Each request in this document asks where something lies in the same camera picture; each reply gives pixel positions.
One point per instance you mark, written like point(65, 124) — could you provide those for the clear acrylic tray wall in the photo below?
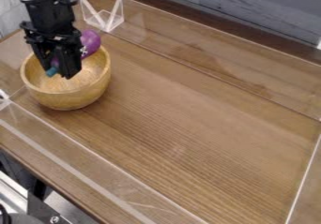
point(203, 137)

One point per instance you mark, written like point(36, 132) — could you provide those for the purple toy eggplant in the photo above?
point(91, 44)

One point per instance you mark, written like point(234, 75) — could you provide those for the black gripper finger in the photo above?
point(69, 60)
point(41, 51)

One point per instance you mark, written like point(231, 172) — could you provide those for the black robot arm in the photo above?
point(52, 36)

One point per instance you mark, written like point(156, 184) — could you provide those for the clear acrylic corner bracket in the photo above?
point(104, 20)

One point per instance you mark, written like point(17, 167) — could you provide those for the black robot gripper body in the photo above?
point(51, 23)

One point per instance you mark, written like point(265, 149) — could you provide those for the brown wooden bowl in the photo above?
point(61, 94)

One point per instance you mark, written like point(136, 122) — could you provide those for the black metal table bracket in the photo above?
point(42, 212)

